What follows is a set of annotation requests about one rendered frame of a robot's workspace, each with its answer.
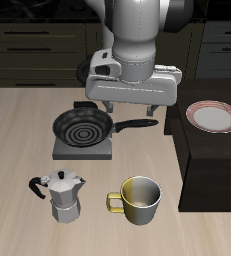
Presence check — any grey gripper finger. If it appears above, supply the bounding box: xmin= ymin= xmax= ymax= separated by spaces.
xmin=145 ymin=104 xmax=160 ymax=117
xmin=101 ymin=101 xmax=115 ymax=114

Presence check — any dark grey kitchen cupboard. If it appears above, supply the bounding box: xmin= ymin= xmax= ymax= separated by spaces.
xmin=194 ymin=19 xmax=231 ymax=86

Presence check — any silver moka pot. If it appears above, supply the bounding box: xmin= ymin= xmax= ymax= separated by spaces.
xmin=28 ymin=168 xmax=87 ymax=225

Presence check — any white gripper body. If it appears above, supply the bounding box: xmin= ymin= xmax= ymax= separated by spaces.
xmin=84 ymin=64 xmax=184 ymax=107

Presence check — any white plate with red rim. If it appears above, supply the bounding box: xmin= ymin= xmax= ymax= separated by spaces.
xmin=185 ymin=100 xmax=231 ymax=135

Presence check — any dark wooden cabinet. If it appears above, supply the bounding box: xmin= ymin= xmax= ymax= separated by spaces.
xmin=163 ymin=77 xmax=231 ymax=213

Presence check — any black kitchen counter top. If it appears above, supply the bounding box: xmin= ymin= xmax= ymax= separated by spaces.
xmin=0 ymin=0 xmax=231 ymax=24

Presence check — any yellow and silver mug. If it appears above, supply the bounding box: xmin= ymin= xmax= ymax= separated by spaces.
xmin=105 ymin=175 xmax=163 ymax=227

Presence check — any dark grey stove plate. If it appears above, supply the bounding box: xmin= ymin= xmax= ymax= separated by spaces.
xmin=51 ymin=132 xmax=114 ymax=161

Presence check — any black frying pan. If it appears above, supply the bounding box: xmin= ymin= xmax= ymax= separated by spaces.
xmin=52 ymin=108 xmax=160 ymax=149

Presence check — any dark olive kitchen cupboard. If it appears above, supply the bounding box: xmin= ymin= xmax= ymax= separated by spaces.
xmin=0 ymin=21 xmax=112 ymax=89

